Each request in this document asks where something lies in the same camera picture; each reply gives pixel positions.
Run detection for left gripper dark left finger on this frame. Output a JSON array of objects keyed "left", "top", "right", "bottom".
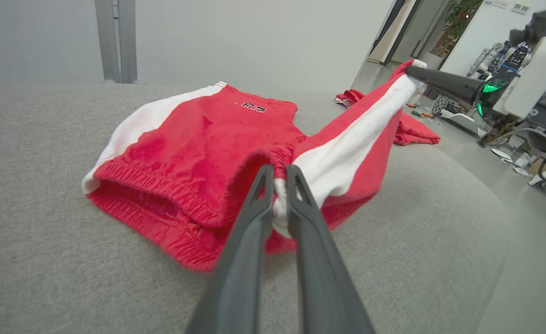
[{"left": 185, "top": 164, "right": 274, "bottom": 334}]

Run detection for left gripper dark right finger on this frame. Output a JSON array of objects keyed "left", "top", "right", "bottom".
[{"left": 286, "top": 165, "right": 375, "bottom": 334}]

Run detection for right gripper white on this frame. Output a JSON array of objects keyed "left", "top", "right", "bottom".
[{"left": 405, "top": 32, "right": 546, "bottom": 122}]

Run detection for red basketball jersey black numbers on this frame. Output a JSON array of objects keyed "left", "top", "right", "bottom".
[{"left": 335, "top": 88, "right": 441, "bottom": 147}]

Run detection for red shorts white side stripes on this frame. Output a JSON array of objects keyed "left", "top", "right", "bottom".
[{"left": 82, "top": 59, "right": 427, "bottom": 272}]

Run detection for white machine base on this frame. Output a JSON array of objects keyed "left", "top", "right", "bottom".
[{"left": 432, "top": 95, "right": 487, "bottom": 137}]

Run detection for green potted plant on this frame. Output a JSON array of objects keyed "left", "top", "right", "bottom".
[{"left": 444, "top": 0, "right": 483, "bottom": 40}]

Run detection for orange handled tools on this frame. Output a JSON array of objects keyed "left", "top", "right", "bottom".
[{"left": 407, "top": 102, "right": 440, "bottom": 126}]

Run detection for dark door frame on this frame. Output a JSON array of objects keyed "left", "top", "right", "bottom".
[{"left": 370, "top": 0, "right": 408, "bottom": 63}]

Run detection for grey partition post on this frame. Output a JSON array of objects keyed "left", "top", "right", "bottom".
[{"left": 94, "top": 0, "right": 138, "bottom": 85}]

